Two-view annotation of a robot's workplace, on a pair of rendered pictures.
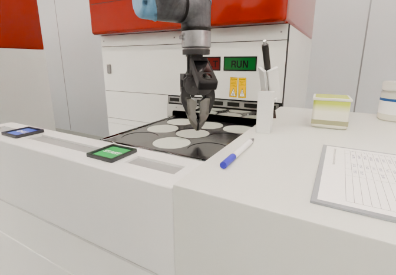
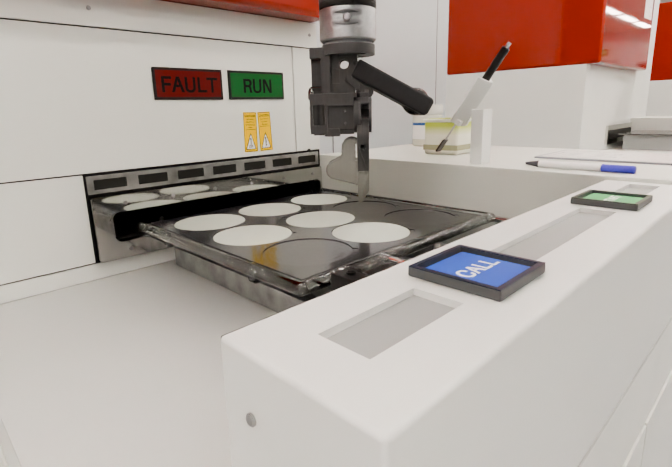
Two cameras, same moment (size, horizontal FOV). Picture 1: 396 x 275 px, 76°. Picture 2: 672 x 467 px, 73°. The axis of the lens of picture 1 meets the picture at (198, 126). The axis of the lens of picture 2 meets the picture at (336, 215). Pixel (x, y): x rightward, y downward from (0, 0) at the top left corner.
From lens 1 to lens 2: 0.82 m
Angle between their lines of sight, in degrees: 71
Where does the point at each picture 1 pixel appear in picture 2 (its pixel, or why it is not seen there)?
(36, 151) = (631, 244)
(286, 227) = not seen: outside the picture
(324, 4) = not seen: outside the picture
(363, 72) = not seen: hidden behind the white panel
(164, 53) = (52, 50)
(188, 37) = (368, 20)
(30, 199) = (593, 409)
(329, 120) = (465, 143)
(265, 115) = (487, 139)
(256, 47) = (278, 56)
